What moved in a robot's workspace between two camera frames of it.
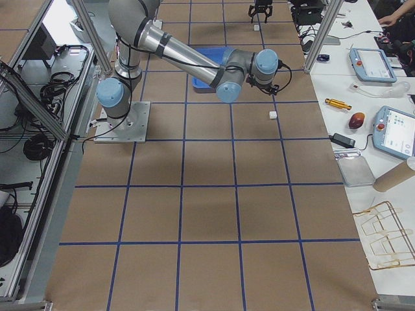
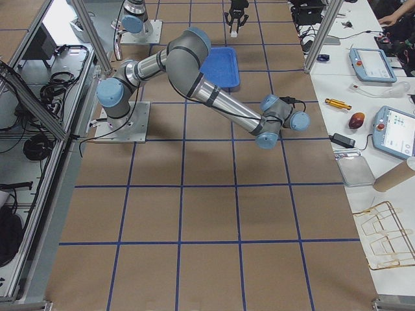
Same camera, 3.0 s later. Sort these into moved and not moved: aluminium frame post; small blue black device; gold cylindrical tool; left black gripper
Moved: left black gripper
Not moved: aluminium frame post; gold cylindrical tool; small blue black device
